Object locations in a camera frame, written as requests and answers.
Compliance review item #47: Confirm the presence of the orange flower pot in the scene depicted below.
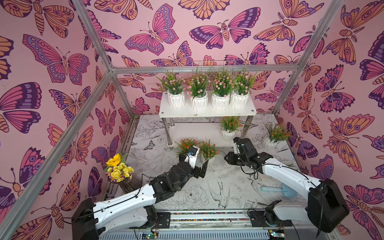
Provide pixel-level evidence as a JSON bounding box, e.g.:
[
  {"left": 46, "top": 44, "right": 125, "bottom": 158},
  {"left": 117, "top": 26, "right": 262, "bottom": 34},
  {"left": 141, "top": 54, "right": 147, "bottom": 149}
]
[
  {"left": 199, "top": 140, "right": 219, "bottom": 164},
  {"left": 220, "top": 116, "right": 242, "bottom": 141},
  {"left": 263, "top": 124, "right": 292, "bottom": 148},
  {"left": 176, "top": 139, "right": 199, "bottom": 157}
]

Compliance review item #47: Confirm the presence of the pink flower pot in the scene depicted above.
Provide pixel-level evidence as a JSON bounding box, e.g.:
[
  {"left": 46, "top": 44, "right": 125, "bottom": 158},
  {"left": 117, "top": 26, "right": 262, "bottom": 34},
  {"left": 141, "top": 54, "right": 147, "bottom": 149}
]
[
  {"left": 230, "top": 68, "right": 256, "bottom": 109},
  {"left": 212, "top": 70, "right": 235, "bottom": 111},
  {"left": 187, "top": 70, "right": 210, "bottom": 112},
  {"left": 158, "top": 71, "right": 186, "bottom": 108}
]

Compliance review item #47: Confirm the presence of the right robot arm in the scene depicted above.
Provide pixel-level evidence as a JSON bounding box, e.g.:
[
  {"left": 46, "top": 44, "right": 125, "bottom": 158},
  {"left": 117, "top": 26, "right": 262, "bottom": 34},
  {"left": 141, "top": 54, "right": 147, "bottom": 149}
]
[{"left": 225, "top": 137, "right": 350, "bottom": 233}]

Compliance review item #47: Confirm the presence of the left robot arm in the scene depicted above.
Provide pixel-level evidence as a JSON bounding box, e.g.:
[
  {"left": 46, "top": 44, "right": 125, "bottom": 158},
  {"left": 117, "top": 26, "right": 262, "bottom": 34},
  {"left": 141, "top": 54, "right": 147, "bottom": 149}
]
[{"left": 71, "top": 162, "right": 208, "bottom": 240}]

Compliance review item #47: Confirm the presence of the white two-tier rack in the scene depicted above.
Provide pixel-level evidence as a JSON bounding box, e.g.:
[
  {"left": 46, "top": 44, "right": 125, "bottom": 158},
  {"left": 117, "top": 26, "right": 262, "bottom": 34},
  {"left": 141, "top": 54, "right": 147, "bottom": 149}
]
[{"left": 159, "top": 93, "right": 257, "bottom": 147}]

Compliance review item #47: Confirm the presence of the light blue scoop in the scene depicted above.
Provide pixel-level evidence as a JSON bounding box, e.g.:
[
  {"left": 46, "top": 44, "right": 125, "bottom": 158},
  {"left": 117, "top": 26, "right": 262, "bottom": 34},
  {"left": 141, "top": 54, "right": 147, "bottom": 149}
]
[{"left": 261, "top": 184, "right": 298, "bottom": 199}]

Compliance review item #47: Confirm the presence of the yellow flower bouquet vase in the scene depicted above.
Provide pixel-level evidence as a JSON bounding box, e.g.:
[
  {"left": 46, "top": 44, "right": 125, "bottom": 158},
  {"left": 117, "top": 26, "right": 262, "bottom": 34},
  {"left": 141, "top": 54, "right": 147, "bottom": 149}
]
[{"left": 104, "top": 154, "right": 135, "bottom": 184}]

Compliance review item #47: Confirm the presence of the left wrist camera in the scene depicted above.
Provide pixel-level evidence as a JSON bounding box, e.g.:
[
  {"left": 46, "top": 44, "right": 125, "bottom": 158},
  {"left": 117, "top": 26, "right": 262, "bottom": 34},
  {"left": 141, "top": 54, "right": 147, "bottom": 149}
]
[{"left": 185, "top": 146, "right": 200, "bottom": 169}]

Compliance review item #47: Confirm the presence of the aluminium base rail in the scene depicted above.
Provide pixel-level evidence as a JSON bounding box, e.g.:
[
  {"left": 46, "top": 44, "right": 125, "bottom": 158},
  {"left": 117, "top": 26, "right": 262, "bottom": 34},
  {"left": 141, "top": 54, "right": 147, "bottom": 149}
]
[{"left": 80, "top": 208, "right": 331, "bottom": 240}]

